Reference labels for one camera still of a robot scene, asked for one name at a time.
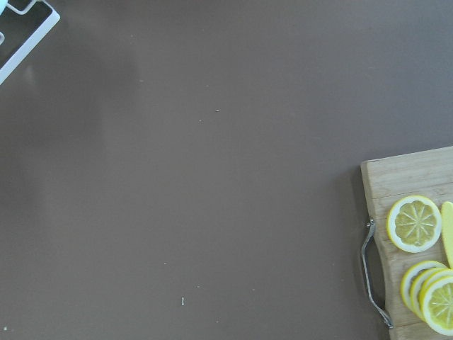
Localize single lemon slice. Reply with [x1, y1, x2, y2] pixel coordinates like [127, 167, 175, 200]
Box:
[386, 195, 442, 254]

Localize bamboo cutting board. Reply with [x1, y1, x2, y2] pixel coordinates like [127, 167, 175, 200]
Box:
[361, 147, 452, 339]

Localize yellow plastic knife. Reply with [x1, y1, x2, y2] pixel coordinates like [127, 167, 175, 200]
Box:
[441, 201, 453, 268]

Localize bottom lemon slice of stack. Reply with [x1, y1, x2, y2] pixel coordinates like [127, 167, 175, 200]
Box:
[400, 260, 446, 311]

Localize metal cutting board handle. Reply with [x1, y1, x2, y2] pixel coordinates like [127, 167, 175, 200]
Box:
[360, 217, 394, 329]

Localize lemon slice of stack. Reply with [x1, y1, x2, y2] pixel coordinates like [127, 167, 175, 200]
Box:
[409, 268, 452, 320]
[420, 276, 452, 336]
[400, 260, 446, 311]

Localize middle lemon slice of stack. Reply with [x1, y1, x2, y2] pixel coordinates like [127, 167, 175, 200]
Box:
[409, 268, 452, 320]

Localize top lemon slice of stack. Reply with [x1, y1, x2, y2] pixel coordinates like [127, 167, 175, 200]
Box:
[420, 276, 452, 336]

